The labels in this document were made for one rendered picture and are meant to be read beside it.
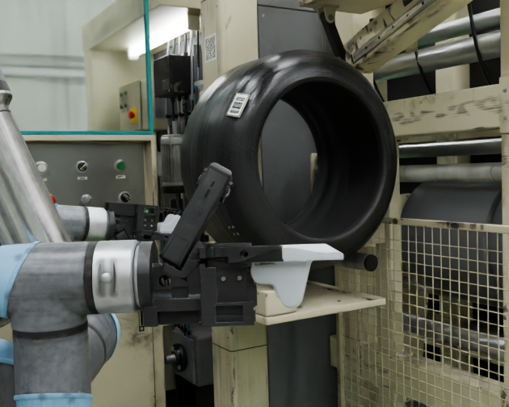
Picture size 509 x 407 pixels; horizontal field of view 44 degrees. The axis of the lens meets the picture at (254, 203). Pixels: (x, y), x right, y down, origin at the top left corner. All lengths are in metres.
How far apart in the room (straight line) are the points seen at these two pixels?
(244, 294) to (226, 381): 1.34
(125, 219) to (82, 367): 0.79
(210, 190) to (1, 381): 0.37
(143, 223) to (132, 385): 0.78
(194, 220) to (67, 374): 0.20
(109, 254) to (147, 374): 1.47
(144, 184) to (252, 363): 0.65
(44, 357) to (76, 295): 0.07
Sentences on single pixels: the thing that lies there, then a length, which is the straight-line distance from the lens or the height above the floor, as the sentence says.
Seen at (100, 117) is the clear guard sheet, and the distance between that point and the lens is 2.01.
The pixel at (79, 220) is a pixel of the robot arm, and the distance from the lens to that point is 1.39.
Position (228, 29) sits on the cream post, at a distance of 1.89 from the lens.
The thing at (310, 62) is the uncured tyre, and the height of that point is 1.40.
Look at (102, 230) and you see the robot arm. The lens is 1.40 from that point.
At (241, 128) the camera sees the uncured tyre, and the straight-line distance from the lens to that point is 1.45.
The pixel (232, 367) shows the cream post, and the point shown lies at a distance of 1.93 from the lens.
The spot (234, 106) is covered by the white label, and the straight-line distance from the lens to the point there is 1.47.
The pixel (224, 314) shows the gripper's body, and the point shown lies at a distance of 0.64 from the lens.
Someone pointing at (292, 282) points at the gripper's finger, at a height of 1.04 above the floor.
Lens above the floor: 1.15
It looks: 3 degrees down
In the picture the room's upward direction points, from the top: 2 degrees counter-clockwise
